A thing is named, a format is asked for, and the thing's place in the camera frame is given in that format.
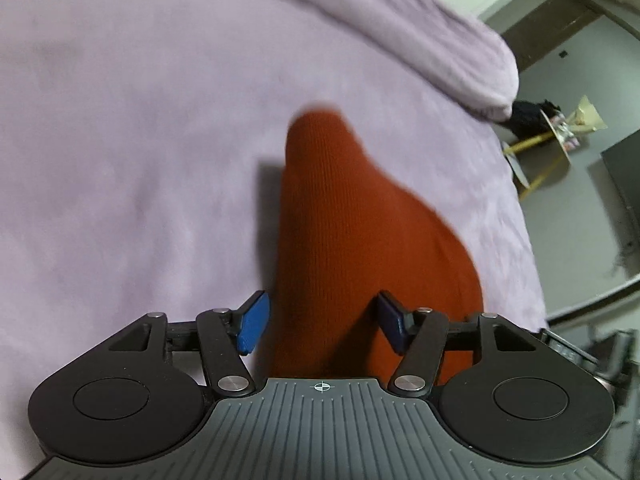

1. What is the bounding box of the purple folded duvet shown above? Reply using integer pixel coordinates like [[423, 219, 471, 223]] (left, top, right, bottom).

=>
[[220, 0, 519, 122]]

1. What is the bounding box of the round yellow-legged side table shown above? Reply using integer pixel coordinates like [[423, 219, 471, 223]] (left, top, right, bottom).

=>
[[501, 110, 582, 202]]

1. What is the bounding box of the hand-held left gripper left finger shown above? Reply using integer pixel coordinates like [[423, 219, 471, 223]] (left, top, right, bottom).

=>
[[109, 290, 271, 397]]

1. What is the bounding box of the purple bed sheet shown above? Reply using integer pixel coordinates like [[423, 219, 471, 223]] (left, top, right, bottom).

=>
[[0, 0, 551, 480]]

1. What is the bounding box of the red knit sweater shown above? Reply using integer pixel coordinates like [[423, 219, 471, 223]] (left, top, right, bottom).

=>
[[272, 102, 486, 395]]

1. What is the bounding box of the black bag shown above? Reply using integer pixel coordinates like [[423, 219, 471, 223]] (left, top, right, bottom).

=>
[[495, 100, 564, 142]]

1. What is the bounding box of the dark flat screen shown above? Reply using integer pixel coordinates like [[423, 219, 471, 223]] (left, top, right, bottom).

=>
[[601, 130, 640, 281]]

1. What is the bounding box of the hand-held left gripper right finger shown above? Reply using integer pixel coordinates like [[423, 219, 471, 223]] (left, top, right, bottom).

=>
[[376, 290, 539, 399]]

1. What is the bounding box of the brown door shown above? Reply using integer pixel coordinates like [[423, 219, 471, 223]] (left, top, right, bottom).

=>
[[500, 0, 640, 72]]

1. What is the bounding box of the wrapped flower bouquet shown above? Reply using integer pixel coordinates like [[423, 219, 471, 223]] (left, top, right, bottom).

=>
[[559, 95, 609, 137]]

